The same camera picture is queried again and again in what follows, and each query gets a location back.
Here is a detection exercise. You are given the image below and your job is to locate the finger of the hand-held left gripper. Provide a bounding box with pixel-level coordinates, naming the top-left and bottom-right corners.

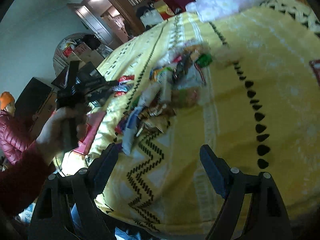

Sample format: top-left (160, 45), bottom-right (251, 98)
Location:
top-left (84, 76), bottom-right (119, 90)
top-left (85, 87), bottom-right (115, 105)

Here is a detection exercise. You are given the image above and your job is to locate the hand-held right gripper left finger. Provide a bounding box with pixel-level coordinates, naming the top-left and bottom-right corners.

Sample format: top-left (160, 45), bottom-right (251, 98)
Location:
top-left (28, 142), bottom-right (123, 240)

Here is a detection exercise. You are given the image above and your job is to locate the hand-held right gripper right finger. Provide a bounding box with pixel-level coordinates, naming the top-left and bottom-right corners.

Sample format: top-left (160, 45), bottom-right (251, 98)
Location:
top-left (199, 144), bottom-right (293, 240)

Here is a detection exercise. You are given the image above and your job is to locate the pile of mixed snack bags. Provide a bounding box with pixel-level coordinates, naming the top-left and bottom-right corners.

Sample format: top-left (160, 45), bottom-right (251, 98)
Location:
top-left (111, 44), bottom-right (243, 154)

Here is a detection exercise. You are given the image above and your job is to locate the person's left hand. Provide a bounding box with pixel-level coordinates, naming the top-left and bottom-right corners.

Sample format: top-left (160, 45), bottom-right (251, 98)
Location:
top-left (36, 105), bottom-right (88, 159)

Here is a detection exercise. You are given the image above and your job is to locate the black printed carton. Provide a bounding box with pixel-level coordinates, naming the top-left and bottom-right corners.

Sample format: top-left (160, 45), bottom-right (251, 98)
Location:
top-left (79, 61), bottom-right (102, 80)

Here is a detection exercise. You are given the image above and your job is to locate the pink flat box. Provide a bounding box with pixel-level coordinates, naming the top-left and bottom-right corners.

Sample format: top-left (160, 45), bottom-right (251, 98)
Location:
top-left (75, 111), bottom-right (107, 155)

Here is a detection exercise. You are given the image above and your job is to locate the wooden dresser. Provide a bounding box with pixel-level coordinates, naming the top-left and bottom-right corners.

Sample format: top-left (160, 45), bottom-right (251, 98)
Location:
top-left (27, 90), bottom-right (60, 140)

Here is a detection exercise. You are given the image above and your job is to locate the black flat monitor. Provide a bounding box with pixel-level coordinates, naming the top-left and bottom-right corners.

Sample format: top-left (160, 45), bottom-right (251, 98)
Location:
top-left (14, 77), bottom-right (53, 120)

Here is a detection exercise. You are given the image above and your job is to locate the white door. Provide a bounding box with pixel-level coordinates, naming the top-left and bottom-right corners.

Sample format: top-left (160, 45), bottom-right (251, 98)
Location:
top-left (67, 2), bottom-right (115, 48)

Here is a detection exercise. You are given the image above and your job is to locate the white tote bag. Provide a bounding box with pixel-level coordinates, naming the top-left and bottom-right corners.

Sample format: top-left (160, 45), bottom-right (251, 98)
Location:
top-left (140, 11), bottom-right (163, 29)

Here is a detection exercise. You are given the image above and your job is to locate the red gift box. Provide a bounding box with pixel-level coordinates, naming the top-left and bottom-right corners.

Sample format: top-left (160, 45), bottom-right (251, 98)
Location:
top-left (155, 1), bottom-right (175, 20)

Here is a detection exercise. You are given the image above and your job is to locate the dark red flat packet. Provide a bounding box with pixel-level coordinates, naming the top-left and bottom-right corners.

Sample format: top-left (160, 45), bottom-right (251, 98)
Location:
top-left (309, 59), bottom-right (320, 85)

